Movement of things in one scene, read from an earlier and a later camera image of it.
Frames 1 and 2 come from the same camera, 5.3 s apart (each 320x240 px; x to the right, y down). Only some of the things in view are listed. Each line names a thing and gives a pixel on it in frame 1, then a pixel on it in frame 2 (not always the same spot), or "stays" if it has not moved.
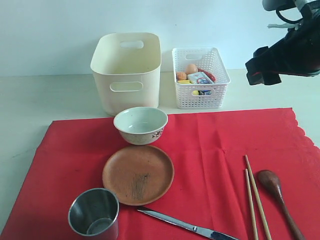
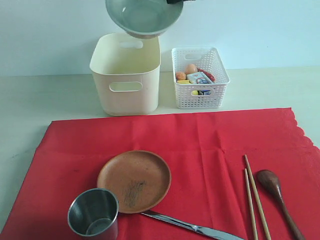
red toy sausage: x=212 y=77 stays
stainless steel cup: x=94 y=212 stays
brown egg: x=191 y=68 stays
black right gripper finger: x=259 y=66 → x=174 y=1
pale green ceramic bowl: x=141 y=125 → x=144 y=19
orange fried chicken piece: x=181 y=75 stays
